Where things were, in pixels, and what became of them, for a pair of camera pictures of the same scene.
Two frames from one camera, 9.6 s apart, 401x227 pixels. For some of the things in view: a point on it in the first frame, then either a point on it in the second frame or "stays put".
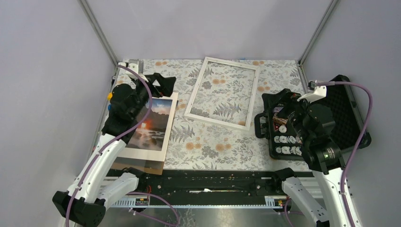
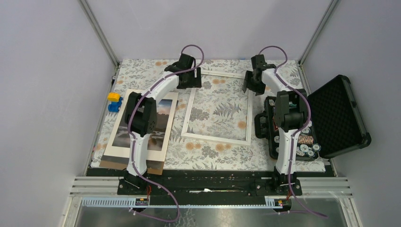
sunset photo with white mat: [150, 141] stays put
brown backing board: [152, 167] stays put
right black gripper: [286, 98] -> [247, 84]
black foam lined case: [283, 111] stays put
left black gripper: [166, 86] -> [195, 82]
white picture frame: [225, 93] -> [188, 108]
